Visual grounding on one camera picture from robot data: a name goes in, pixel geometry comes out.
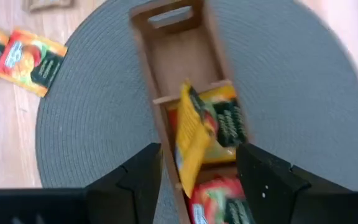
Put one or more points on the red tea packet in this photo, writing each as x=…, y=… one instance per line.
x=213, y=199

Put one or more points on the round grey woven placemat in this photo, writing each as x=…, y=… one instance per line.
x=291, y=93

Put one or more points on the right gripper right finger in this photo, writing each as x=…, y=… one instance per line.
x=278, y=196

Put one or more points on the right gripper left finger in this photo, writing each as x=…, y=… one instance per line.
x=126, y=196

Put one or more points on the wooden three-compartment box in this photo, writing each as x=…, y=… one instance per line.
x=182, y=59

